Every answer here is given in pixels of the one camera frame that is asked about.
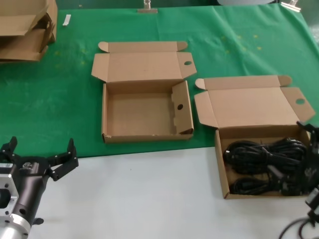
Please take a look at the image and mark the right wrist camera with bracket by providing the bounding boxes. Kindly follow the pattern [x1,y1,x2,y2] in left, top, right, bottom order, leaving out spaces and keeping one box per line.
[306,187,319,215]

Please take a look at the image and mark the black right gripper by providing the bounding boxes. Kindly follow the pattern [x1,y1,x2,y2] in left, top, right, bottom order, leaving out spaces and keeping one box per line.
[268,120,319,197]

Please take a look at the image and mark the green table cloth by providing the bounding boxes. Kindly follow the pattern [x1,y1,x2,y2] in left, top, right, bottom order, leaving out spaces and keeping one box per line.
[0,3,319,159]

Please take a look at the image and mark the open cardboard box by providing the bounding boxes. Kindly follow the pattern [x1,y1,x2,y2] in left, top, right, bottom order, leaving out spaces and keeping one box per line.
[193,75,316,200]

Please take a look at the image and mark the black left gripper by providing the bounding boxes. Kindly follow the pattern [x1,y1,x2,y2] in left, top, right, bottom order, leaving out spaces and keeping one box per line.
[0,136,79,226]

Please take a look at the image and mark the metal table clamp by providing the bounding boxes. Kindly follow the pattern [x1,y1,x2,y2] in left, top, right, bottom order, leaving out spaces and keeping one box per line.
[137,0,158,14]

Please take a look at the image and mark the open cardboard box torn corner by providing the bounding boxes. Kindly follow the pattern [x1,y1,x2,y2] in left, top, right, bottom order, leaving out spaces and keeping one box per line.
[90,41,197,144]

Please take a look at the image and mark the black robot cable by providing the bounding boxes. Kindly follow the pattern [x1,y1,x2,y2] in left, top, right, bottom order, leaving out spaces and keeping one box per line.
[278,211,319,239]

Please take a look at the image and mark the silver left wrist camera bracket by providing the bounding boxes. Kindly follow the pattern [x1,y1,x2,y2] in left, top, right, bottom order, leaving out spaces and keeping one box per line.
[0,163,20,220]

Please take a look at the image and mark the thin black cable bundle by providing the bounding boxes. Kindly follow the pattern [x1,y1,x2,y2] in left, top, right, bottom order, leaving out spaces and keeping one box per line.
[225,138,309,165]

